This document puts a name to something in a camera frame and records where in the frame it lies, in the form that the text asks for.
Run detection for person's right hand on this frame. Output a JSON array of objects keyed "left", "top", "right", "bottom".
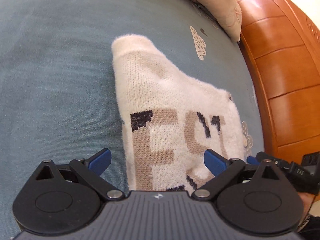
[{"left": 298, "top": 192, "right": 316, "bottom": 220}]

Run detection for orange wooden headboard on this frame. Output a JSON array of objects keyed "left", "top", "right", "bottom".
[{"left": 237, "top": 0, "right": 319, "bottom": 163}]

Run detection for cream knit sweater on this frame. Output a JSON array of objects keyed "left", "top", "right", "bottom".
[{"left": 111, "top": 35, "right": 244, "bottom": 193}]

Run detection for blue floral bed sheet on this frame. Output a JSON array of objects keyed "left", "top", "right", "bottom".
[{"left": 1, "top": 0, "right": 264, "bottom": 239}]

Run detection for cream floral pillow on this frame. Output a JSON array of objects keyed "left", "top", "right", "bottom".
[{"left": 159, "top": 0, "right": 243, "bottom": 43}]

